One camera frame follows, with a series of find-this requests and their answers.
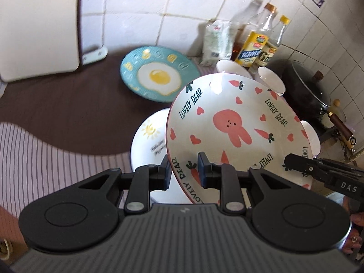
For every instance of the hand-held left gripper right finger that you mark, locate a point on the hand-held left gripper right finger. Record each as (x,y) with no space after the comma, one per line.
(203,170)

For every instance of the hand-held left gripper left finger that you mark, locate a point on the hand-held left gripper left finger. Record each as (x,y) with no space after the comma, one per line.
(163,174)

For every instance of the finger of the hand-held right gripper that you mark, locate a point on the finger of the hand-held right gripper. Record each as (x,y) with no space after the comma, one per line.
(297,162)

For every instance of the white ribbed bowl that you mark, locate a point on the white ribbed bowl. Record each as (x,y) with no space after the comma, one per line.
(270,76)
(230,66)
(311,139)

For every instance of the white sun print plate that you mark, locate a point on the white sun print plate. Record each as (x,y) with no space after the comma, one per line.
(148,148)

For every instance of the teal fried egg plate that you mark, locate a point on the teal fried egg plate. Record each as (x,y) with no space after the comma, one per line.
(136,62)

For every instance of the person's right hand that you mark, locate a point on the person's right hand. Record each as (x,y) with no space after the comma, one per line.
(357,229)

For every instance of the black gas stove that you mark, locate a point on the black gas stove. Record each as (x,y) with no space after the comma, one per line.
(330,138)

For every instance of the black cooking pot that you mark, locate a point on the black cooking pot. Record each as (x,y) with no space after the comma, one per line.
(295,96)

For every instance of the glass pot lid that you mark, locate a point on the glass pot lid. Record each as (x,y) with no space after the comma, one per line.
(308,85)

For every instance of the yellow cap vinegar bottle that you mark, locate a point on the yellow cap vinegar bottle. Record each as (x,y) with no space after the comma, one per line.
(268,57)

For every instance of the striped table cover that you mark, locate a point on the striped table cover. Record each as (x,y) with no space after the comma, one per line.
(42,162)

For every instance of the yellow label cooking wine bottle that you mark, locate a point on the yellow label cooking wine bottle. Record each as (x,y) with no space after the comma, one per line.
(251,48)

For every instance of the white seasoning bag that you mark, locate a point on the white seasoning bag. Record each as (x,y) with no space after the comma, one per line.
(219,41)

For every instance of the clear glass bottle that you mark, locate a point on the clear glass bottle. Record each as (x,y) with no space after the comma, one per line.
(244,25)

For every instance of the beige plastic object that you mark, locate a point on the beige plastic object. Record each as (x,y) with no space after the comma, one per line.
(4,246)

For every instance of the white refrigerator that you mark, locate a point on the white refrigerator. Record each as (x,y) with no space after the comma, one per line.
(37,25)

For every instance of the white metal bracket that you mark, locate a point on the white metal bracket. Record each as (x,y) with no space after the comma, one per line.
(93,54)

